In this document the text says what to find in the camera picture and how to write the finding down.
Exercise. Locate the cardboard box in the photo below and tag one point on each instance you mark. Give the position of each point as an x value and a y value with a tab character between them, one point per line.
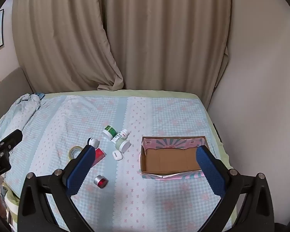
169	160

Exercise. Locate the grey upholstered headboard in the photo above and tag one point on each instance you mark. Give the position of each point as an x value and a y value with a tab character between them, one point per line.
12	82

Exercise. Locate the black cap white bottle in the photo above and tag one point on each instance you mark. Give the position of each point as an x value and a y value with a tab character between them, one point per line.
93	142

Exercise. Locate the silver cylinder with red end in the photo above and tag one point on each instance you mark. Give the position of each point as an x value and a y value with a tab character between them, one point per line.
101	180

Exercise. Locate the white earbuds case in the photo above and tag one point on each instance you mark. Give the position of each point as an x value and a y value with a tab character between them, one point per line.
116	154

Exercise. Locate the crumpled light blue quilt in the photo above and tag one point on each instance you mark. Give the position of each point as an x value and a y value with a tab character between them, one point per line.
21	108

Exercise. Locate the small red box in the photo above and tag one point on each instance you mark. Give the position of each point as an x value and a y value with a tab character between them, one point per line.
99	155

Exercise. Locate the beige curtain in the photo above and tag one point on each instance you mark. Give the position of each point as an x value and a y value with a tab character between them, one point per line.
169	33
58	33

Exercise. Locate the white pill bottle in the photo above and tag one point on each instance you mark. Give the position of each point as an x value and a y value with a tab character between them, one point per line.
120	135

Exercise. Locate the blue pink patterned bedsheet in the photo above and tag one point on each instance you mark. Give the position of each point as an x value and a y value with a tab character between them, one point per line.
145	203

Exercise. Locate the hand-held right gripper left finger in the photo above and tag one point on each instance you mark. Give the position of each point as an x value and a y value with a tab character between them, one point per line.
79	171

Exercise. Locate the light green lid jar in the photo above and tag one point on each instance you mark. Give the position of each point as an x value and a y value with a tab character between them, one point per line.
122	145

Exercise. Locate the clear tape roll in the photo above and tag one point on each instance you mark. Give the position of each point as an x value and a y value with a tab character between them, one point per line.
73	153

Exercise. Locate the green label white jar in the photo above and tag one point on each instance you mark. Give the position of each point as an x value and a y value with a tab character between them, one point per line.
109	131

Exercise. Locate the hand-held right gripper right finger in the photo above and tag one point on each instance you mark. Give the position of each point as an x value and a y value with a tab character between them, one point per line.
211	171

